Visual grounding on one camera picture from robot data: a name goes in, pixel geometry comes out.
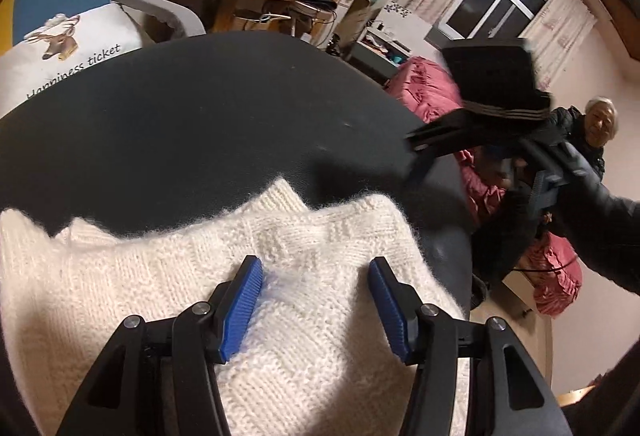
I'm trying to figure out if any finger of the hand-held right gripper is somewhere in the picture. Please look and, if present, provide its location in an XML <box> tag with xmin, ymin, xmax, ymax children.
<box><xmin>406</xmin><ymin>149</ymin><xmax>437</xmax><ymax>189</ymax></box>

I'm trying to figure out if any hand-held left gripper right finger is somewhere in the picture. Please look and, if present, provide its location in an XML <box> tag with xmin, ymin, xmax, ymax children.
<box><xmin>368</xmin><ymin>256</ymin><xmax>575</xmax><ymax>436</ymax></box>

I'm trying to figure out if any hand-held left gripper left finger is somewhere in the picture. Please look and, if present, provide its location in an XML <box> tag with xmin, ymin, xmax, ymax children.
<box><xmin>55</xmin><ymin>255</ymin><xmax>264</xmax><ymax>436</ymax></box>

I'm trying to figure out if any cream knitted sweater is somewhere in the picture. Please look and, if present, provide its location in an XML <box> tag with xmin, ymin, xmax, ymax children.
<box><xmin>0</xmin><ymin>177</ymin><xmax>473</xmax><ymax>436</ymax></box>

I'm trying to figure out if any person's right forearm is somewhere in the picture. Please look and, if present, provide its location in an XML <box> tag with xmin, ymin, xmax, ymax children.
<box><xmin>472</xmin><ymin>111</ymin><xmax>640</xmax><ymax>297</ymax></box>

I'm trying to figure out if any red quilt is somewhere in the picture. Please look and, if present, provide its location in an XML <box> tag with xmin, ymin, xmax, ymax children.
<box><xmin>385</xmin><ymin>56</ymin><xmax>583</xmax><ymax>317</ymax></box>

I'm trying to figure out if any dark glass window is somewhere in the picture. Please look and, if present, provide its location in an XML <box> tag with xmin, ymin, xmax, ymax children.
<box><xmin>425</xmin><ymin>0</ymin><xmax>551</xmax><ymax>52</ymax></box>

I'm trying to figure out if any low grey cabinet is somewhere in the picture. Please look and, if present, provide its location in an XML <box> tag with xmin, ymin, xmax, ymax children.
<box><xmin>345</xmin><ymin>23</ymin><xmax>416</xmax><ymax>84</ymax></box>

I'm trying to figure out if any white dog print pillow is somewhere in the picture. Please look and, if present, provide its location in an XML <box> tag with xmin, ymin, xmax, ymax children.
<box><xmin>0</xmin><ymin>5</ymin><xmax>146</xmax><ymax>117</ymax></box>

